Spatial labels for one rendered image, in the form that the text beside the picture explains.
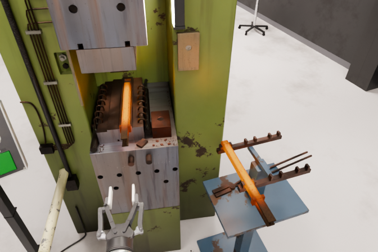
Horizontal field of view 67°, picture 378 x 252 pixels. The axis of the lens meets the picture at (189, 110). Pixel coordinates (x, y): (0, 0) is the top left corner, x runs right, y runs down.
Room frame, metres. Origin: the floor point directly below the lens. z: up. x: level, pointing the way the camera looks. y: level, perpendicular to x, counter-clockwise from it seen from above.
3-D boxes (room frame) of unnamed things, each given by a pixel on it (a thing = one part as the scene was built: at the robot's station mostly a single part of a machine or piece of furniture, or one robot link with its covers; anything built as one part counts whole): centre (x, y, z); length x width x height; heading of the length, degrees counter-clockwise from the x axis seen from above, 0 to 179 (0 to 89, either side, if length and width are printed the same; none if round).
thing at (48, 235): (0.79, 0.62, 0.62); 0.44 x 0.05 x 0.05; 8
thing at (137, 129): (1.14, 0.33, 0.96); 0.42 x 0.20 x 0.09; 8
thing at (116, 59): (1.14, 0.33, 1.32); 0.42 x 0.20 x 0.10; 8
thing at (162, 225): (1.16, 0.27, 0.23); 0.56 x 0.38 x 0.47; 8
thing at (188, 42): (1.11, 0.00, 1.27); 0.09 x 0.02 x 0.17; 98
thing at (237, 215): (0.83, -0.31, 0.66); 0.40 x 0.30 x 0.02; 108
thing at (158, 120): (1.02, 0.13, 0.95); 0.12 x 0.09 x 0.07; 8
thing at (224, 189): (0.97, -0.39, 0.67); 0.60 x 0.04 x 0.01; 116
